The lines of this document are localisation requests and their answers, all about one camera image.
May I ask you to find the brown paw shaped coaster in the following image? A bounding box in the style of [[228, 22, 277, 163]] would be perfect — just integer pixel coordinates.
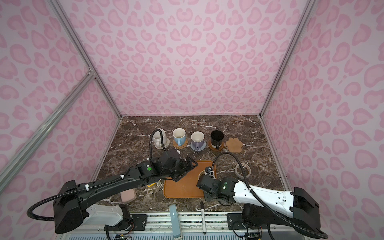
[[226, 138, 243, 153]]

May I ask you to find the rattan round coaster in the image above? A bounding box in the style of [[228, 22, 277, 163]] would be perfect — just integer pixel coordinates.
[[173, 140, 188, 150]]

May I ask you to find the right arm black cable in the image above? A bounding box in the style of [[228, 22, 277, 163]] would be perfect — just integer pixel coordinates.
[[210, 151, 329, 240]]

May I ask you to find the brown wooden round coaster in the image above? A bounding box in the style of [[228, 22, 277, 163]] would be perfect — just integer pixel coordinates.
[[208, 142, 225, 152]]

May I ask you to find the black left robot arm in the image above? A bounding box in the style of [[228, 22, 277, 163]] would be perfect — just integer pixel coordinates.
[[53, 157, 198, 234]]

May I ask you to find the clear tape roll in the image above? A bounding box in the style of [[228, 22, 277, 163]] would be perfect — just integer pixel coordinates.
[[235, 164, 252, 179]]

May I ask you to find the grey blue round coaster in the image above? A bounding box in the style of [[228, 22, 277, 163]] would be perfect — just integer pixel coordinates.
[[190, 141, 207, 152]]

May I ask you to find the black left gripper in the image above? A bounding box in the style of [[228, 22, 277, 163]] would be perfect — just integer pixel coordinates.
[[162, 155, 200, 182]]

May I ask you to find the black mug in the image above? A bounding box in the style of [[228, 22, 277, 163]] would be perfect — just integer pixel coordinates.
[[210, 130, 225, 148]]

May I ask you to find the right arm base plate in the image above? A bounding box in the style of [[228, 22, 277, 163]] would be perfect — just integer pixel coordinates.
[[226, 212, 247, 231]]

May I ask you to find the beige woven round coaster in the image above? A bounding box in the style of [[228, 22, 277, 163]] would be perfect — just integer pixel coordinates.
[[153, 138, 170, 150]]

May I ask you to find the white speckled mug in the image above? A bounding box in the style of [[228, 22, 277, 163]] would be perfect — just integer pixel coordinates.
[[152, 129, 168, 143]]

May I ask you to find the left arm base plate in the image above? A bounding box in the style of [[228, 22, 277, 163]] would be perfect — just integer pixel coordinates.
[[104, 214, 148, 232]]

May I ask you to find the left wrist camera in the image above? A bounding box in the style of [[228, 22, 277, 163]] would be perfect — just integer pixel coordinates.
[[159, 149, 181, 171]]

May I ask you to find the black marker pen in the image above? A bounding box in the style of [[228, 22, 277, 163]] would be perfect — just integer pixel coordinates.
[[200, 201, 207, 235]]

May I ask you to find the light blue mug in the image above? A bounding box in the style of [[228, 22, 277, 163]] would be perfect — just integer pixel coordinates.
[[173, 128, 186, 146]]

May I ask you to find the light blue stapler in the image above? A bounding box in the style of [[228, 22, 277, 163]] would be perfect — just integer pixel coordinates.
[[169, 204, 183, 240]]

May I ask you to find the pink case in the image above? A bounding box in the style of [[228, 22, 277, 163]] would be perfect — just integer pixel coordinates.
[[121, 189, 137, 203]]

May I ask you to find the white mug purple handle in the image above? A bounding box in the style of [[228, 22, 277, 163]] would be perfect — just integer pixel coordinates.
[[191, 132, 205, 143]]

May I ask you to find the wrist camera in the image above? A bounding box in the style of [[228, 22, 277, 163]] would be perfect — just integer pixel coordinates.
[[159, 149, 181, 171], [197, 175, 220, 192]]

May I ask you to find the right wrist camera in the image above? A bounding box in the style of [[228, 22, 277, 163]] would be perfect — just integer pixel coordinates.
[[197, 175, 220, 192]]

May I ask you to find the orange rectangular tray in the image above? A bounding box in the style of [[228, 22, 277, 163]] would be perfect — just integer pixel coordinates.
[[163, 161, 213, 199]]

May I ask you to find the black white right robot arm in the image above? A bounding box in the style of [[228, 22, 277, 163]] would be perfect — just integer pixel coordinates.
[[197, 176, 328, 239]]

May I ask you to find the cream yellow mug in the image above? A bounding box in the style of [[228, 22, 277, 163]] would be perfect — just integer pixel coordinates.
[[197, 171, 210, 180]]

